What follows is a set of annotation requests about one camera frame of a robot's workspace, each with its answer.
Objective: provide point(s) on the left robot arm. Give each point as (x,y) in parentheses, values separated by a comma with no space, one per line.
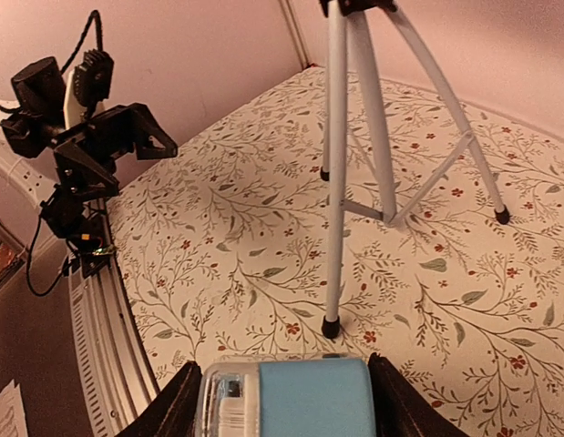
(61,107)

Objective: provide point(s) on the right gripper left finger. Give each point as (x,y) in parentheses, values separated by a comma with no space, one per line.
(172,413)

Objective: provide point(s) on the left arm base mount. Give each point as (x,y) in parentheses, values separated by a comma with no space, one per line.
(92,252)

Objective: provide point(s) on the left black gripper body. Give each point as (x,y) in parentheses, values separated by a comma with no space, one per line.
(110,134)

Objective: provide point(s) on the left aluminium frame post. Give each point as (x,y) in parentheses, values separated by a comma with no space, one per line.
(298,40)

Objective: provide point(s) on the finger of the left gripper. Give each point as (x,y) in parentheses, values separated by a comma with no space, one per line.
(149,139)
(81,175)

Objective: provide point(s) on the light blue music stand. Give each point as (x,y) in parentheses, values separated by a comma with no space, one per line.
(349,37)

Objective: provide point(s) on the blue metronome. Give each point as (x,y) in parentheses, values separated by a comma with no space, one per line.
(325,395)

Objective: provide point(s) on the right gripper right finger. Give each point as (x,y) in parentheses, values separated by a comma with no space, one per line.
(399,409)

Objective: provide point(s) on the front aluminium rail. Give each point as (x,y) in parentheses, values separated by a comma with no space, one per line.
(116,378)

